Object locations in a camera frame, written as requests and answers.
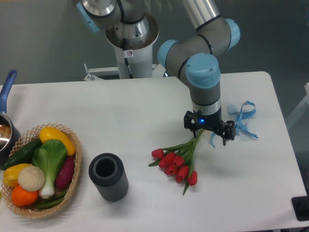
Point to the green bok choy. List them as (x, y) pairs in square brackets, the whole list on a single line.
[(50, 159)]

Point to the orange fruit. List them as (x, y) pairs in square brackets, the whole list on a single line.
[(22, 197)]

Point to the grey ribbed vase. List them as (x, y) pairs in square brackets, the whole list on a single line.
[(107, 173)]

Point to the blue handled saucepan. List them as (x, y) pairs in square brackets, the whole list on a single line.
[(9, 134)]

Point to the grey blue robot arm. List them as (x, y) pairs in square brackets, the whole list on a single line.
[(194, 62)]

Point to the yellow bell pepper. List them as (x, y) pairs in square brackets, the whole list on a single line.
[(10, 175)]

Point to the green cucumber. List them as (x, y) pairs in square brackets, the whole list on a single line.
[(22, 155)]

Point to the purple sweet potato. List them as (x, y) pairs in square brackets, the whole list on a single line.
[(65, 175)]

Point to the green bean pods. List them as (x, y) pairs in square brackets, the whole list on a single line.
[(50, 202)]

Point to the woven wicker basket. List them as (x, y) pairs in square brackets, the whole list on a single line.
[(31, 211)]

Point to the red tulip bouquet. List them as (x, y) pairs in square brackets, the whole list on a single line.
[(178, 161)]

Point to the black device at edge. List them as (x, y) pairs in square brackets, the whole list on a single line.
[(301, 207)]

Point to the cream white bun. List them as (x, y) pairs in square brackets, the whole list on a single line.
[(31, 178)]

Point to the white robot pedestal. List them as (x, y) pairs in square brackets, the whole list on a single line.
[(133, 46)]

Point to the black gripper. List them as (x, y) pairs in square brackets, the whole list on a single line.
[(194, 121)]

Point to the blue ribbon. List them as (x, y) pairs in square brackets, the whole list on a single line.
[(246, 111)]

